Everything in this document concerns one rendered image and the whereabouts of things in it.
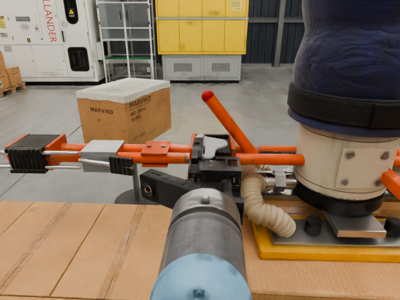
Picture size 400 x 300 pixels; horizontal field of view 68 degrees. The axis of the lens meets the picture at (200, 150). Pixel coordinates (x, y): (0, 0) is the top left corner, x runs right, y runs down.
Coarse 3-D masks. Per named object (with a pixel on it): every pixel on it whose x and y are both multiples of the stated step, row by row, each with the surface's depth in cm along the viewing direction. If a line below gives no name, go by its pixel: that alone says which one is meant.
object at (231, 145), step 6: (192, 138) 58; (222, 138) 61; (228, 138) 61; (192, 144) 55; (228, 144) 58; (234, 144) 55; (204, 150) 55; (222, 150) 55; (228, 150) 55; (234, 150) 53; (216, 156) 53; (222, 156) 53; (228, 156) 53; (234, 156) 54
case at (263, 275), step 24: (384, 216) 61; (264, 264) 49; (288, 264) 49; (312, 264) 49; (336, 264) 49; (360, 264) 49; (384, 264) 49; (264, 288) 44; (288, 288) 44; (312, 288) 44; (336, 288) 44; (360, 288) 44; (384, 288) 44
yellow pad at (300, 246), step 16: (256, 224) 55; (304, 224) 54; (320, 224) 51; (384, 224) 54; (256, 240) 53; (272, 240) 51; (288, 240) 50; (304, 240) 50; (320, 240) 50; (336, 240) 50; (352, 240) 50; (368, 240) 50; (384, 240) 50; (272, 256) 49; (288, 256) 49; (304, 256) 49; (320, 256) 49; (336, 256) 49; (352, 256) 49; (368, 256) 48; (384, 256) 48
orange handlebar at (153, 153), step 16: (64, 144) 60; (80, 144) 60; (128, 144) 60; (144, 144) 60; (160, 144) 59; (64, 160) 56; (144, 160) 56; (160, 160) 55; (176, 160) 55; (240, 160) 55; (256, 160) 55; (272, 160) 55; (288, 160) 55; (304, 160) 55; (384, 176) 48
